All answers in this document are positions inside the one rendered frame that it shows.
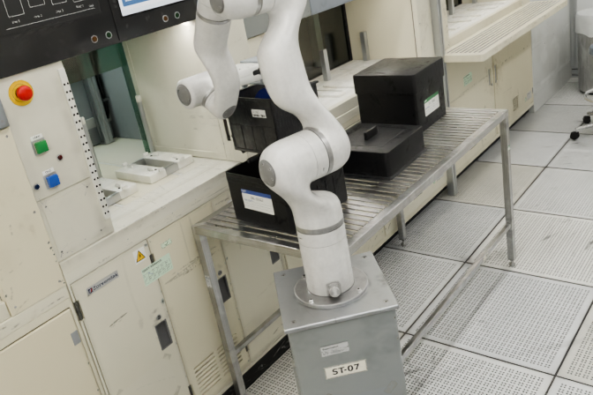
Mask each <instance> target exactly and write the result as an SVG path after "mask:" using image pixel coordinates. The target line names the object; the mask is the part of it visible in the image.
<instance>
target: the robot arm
mask: <svg viewBox="0 0 593 395"><path fill-rule="evenodd" d="M306 2H307V0H198V3H197V11H196V20H195V30H194V38H193V46H194V50H195V52H196V54H197V56H198V57H199V59H200V61H201V62H202V63H203V64H204V66H205V67H206V71H204V72H201V73H199V74H196V75H194V76H191V77H188V78H184V79H182V80H179V81H178V82H177V84H176V95H177V98H178V99H179V101H180V103H181V104H182V105H183V106H184V107H185V108H188V109H192V108H196V107H199V106H201V107H204V108H206V109H207V110H208V111H209V112H210V113H211V114H212V115H214V116H215V117H217V118H219V119H222V120H223V119H227V118H229V117H231V116H232V114H233V113H234V111H235V109H236V105H237V101H238V96H239V89H240V86H244V85H247V84H250V83H252V82H255V81H258V80H261V79H263V82H264V84H265V87H266V90H267V92H268V94H269V96H270V98H271V99H272V101H273V102H274V104H275V105H276V106H278V107H279V108H281V109H282V110H284V111H287V112H289V113H290V114H293V115H294V116H296V117H297V118H298V119H299V121H300V122H301V124H302V125H303V130H301V131H299V132H297V133H295V134H292V135H290V136H288V137H285V138H282V139H280V140H278V141H276V142H274V143H272V144H271V145H269V146H268V147H267V148H266V149H265V150H264V151H263V153H262V154H261V155H260V158H259V174H260V177H261V179H262V181H263V182H264V184H265V185H266V186H267V187H268V188H269V189H271V190H272V191H274V192H275V193H276V194H278V195H279V196H281V197H282V198H283V199H284V200H285V201H286V202H287V203H288V204H289V206H290V208H291V210H292V212H293V216H294V221H295V224H296V233H297V238H298V242H299V247H300V251H301V256H302V260H303V265H304V273H305V274H303V275H302V277H301V278H300V279H299V280H298V282H297V283H296V284H295V296H296V298H297V299H298V301H299V302H301V303H302V304H303V305H305V306H308V307H311V308H315V309H333V308H338V307H341V306H344V305H347V304H350V303H352V302H354V301H356V300H357V299H358V298H360V297H361V296H362V295H363V294H364V293H365V291H366V290H367V287H368V279H367V276H366V274H365V273H364V272H363V271H362V270H360V269H358V268H356V267H354V266H351V261H350V255H349V245H348V240H347V235H346V228H345V223H344V218H343V212H342V205H341V202H340V200H339V198H338V197H337V196H336V195H335V194H334V193H332V192H330V191H326V190H311V189H310V184H311V182H313V181H315V180H317V179H319V178H321V177H323V176H325V175H328V174H330V173H333V172H334V171H336V170H338V169H339V168H341V167H342V166H343V165H344V164H345V163H346V162H347V160H348V159H349V155H350V142H349V138H348V135H347V133H346V131H345V130H344V129H343V128H342V126H341V125H340V123H339V122H338V121H337V120H336V119H335V117H334V116H333V115H332V114H331V113H330V112H329V111H328V110H327V109H326V107H325V106H324V105H323V104H322V103H321V101H320V100H319V98H318V97H317V96H316V94H315V93H314V92H313V90H312V87H311V85H310V82H309V79H308V77H307V74H306V71H305V67H304V62H303V58H302V56H301V52H300V48H299V43H298V32H299V27H300V23H301V19H302V16H303V13H304V8H305V6H306ZM263 13H267V14H268V17H269V24H268V28H267V30H266V33H265V35H264V37H263V39H262V41H261V43H260V44H259V48H258V52H257V59H258V63H239V64H235V62H234V60H233V58H232V56H231V54H230V53H229V49H228V38H229V29H230V24H231V20H232V19H246V18H249V17H252V16H256V15H259V14H263ZM260 73H261V75H259V74H260Z"/></svg>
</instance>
